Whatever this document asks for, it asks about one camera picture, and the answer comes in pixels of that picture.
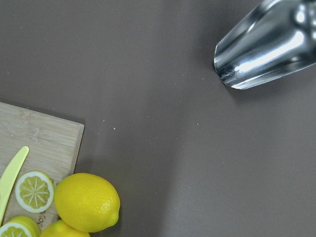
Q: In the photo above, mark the bamboo cutting board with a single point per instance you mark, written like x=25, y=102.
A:
x=53, y=142

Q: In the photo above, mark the yellow lemon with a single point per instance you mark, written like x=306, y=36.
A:
x=87, y=202
x=61, y=229

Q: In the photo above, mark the lemon slice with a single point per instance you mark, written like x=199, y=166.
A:
x=34, y=192
x=20, y=226

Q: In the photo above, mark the steel scoop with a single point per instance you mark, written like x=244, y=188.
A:
x=275, y=39

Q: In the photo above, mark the yellow plastic knife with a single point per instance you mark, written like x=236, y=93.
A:
x=9, y=176

